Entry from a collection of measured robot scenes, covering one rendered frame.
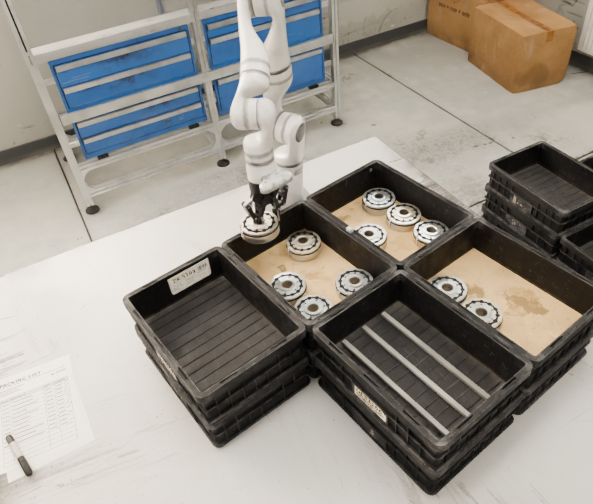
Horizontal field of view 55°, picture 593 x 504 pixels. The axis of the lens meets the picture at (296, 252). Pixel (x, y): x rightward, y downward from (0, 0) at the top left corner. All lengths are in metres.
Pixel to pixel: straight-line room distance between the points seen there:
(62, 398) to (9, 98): 2.70
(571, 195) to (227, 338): 1.60
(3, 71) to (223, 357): 2.91
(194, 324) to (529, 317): 0.86
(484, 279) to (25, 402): 1.27
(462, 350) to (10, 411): 1.18
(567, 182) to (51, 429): 2.10
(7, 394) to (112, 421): 0.33
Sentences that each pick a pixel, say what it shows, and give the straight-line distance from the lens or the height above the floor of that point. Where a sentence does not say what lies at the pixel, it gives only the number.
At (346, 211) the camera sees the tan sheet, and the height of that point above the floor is 0.83.
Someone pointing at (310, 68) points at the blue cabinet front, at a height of 0.43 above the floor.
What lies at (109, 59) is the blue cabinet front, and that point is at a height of 0.81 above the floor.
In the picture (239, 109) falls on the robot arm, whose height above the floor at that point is 1.34.
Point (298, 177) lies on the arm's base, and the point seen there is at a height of 0.91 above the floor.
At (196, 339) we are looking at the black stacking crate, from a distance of 1.49.
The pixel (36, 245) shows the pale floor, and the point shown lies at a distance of 3.41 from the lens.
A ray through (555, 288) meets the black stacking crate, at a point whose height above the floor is 0.86.
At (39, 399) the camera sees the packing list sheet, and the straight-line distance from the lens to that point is 1.71.
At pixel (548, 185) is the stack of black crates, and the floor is 0.49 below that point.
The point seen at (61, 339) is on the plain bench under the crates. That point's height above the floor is 0.70.
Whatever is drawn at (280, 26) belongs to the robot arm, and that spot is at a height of 1.42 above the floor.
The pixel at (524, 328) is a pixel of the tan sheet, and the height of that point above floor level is 0.83.
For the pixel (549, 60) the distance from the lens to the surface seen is 4.33.
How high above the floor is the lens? 1.96
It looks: 43 degrees down
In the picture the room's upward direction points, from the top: 6 degrees counter-clockwise
